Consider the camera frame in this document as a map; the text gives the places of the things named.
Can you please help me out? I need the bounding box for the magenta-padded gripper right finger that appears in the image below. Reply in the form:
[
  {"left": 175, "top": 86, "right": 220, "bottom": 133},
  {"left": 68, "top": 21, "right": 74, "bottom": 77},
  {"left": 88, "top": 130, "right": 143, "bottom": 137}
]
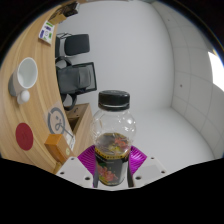
[{"left": 127, "top": 145, "right": 168, "bottom": 189}]

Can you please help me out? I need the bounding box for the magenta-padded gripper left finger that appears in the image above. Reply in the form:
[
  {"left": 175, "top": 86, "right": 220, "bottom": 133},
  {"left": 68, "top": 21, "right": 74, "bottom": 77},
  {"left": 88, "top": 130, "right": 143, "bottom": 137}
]
[{"left": 55, "top": 145, "right": 98, "bottom": 188}]

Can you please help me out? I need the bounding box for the clear bottle with dark label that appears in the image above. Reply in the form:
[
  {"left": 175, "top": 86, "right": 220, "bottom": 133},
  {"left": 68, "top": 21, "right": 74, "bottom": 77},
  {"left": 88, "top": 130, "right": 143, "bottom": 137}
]
[{"left": 89, "top": 89, "right": 138, "bottom": 188}]

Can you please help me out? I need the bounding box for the orange-brown rectangular box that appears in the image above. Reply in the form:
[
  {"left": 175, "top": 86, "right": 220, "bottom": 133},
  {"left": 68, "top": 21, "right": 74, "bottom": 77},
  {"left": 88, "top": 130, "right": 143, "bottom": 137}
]
[{"left": 43, "top": 133, "right": 76, "bottom": 165}]

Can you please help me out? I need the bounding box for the wooden side desk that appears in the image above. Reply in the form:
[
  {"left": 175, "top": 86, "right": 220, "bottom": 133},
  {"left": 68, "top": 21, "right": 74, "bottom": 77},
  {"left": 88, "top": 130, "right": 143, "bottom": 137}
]
[{"left": 64, "top": 102, "right": 95, "bottom": 158}]

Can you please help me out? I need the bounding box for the round grey printed disc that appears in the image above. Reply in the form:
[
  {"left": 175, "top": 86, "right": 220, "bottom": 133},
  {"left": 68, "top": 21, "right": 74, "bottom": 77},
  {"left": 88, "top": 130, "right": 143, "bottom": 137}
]
[{"left": 46, "top": 106, "right": 68, "bottom": 136}]

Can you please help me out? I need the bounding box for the flat round red coaster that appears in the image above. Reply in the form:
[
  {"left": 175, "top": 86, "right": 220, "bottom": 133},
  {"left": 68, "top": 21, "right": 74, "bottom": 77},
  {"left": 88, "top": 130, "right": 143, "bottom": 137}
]
[{"left": 14, "top": 122, "right": 35, "bottom": 152}]

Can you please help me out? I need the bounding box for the grey mesh office chair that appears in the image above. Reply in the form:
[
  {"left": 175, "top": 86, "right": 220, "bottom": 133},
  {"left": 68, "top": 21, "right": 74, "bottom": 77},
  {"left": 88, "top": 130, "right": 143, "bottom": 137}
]
[{"left": 55, "top": 61, "right": 99, "bottom": 112}]

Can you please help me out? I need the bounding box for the white and grey mug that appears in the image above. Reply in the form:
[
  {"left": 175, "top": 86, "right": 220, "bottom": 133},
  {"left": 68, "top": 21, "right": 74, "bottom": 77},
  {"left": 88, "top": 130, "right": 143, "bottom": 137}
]
[{"left": 7, "top": 56, "right": 40, "bottom": 106}]

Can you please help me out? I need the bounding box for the black office chair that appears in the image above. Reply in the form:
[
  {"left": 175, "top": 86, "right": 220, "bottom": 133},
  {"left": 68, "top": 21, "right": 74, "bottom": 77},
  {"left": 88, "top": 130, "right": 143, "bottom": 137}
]
[{"left": 54, "top": 32, "right": 91, "bottom": 62}]

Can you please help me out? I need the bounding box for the white booklet with coloured print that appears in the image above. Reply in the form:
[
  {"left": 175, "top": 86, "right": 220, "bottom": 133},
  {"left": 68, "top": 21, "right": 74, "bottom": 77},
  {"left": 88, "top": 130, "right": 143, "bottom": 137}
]
[{"left": 37, "top": 20, "right": 56, "bottom": 45}]

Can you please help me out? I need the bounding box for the tan cardboard box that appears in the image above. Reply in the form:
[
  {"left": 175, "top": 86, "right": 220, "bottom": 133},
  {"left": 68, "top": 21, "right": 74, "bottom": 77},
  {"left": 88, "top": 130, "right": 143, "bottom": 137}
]
[{"left": 47, "top": 9, "right": 68, "bottom": 26}]

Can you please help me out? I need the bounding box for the black box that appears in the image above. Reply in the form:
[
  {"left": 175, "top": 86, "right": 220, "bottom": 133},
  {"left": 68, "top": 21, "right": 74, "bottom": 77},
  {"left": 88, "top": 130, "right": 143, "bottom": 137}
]
[{"left": 56, "top": 1, "right": 80, "bottom": 18}]

